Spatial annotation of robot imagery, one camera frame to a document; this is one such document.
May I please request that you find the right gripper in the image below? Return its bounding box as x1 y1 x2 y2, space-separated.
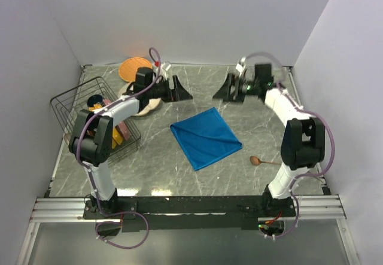
211 72 259 105

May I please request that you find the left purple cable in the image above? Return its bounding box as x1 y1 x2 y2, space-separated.
76 47 162 250

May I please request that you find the metal fork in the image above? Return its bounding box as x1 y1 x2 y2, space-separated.
308 171 326 184

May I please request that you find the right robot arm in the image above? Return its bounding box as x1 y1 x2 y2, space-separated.
213 62 325 217

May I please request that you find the purple cable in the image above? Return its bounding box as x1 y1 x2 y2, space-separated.
76 47 162 250
239 51 336 240

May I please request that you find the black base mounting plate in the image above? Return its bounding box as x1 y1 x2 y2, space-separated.
83 195 296 232

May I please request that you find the blue cloth napkin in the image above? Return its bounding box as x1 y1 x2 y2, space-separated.
170 107 242 171

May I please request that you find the yellow plate in rack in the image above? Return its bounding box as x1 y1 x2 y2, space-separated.
88 103 123 149

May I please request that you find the dark blue bowl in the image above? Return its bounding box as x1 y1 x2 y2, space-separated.
87 95 103 107

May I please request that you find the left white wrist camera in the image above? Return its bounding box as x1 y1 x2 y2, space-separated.
153 61 172 80

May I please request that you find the aluminium rail frame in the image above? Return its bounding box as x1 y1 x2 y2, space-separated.
16 195 360 264

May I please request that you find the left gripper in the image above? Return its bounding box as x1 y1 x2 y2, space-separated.
147 75 193 103

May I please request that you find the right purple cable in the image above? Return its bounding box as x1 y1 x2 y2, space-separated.
239 51 336 240

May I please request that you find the cream divided plate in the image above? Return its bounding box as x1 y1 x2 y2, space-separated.
117 81 162 117

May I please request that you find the black wire dish rack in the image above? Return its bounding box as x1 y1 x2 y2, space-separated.
50 77 141 164

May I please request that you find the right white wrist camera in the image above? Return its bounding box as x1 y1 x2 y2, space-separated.
235 56 246 77

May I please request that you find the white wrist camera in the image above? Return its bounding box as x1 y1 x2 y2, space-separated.
235 56 246 77
153 61 172 80

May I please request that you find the wooden spoon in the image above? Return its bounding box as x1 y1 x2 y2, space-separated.
249 156 281 166

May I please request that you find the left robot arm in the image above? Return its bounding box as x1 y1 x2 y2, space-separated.
69 66 193 218

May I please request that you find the orange woven round mat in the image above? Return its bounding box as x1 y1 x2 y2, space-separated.
118 57 152 82

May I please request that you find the pink plate in rack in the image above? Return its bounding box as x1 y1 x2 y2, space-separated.
116 121 130 141

